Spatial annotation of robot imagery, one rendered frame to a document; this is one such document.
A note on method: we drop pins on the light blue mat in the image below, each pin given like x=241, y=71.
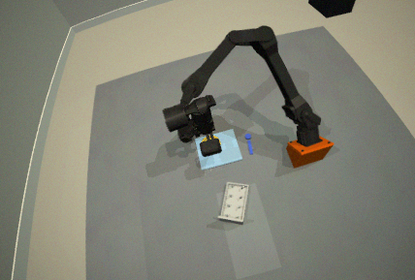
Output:
x=230, y=151

